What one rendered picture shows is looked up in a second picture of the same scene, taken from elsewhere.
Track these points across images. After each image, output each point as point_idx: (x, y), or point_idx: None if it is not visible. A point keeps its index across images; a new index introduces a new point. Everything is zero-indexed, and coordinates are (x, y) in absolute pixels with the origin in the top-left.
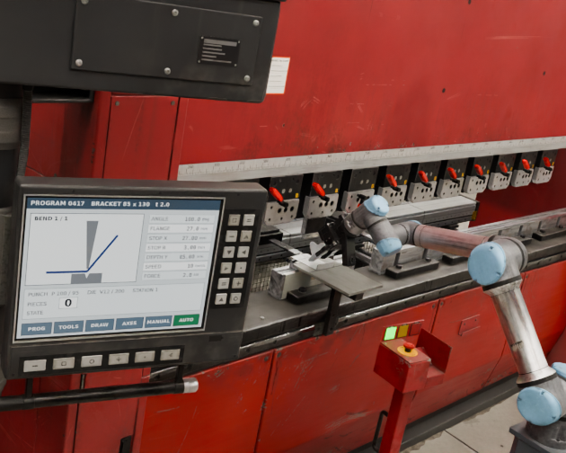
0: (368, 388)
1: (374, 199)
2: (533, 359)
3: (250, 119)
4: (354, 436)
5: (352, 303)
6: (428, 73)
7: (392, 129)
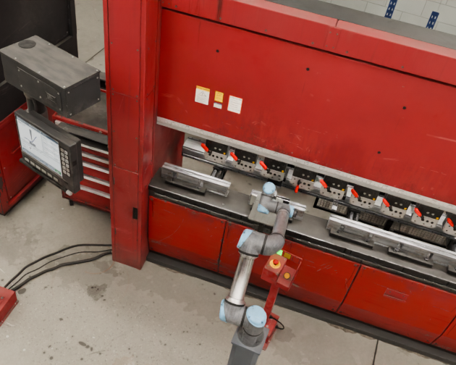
0: (299, 275)
1: (265, 183)
2: (231, 290)
3: (219, 118)
4: (294, 292)
5: None
6: (360, 137)
7: (328, 157)
